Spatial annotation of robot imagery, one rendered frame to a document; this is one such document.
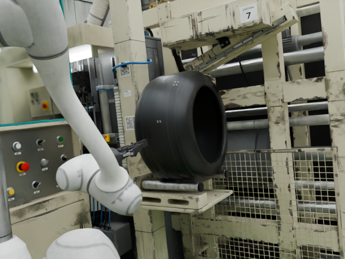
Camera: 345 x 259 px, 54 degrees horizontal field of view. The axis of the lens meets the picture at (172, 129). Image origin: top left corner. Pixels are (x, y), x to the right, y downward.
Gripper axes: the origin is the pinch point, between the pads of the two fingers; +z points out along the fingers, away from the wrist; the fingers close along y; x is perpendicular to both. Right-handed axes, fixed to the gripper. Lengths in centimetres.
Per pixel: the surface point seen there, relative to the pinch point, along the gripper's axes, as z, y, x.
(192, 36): 63, 2, -43
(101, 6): 71, 71, -78
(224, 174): 47, -11, 30
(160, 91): 21.2, 0.4, -19.4
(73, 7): 767, 841, -305
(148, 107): 15.7, 4.9, -13.4
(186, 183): 20.0, -5.3, 24.9
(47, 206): -15, 53, 25
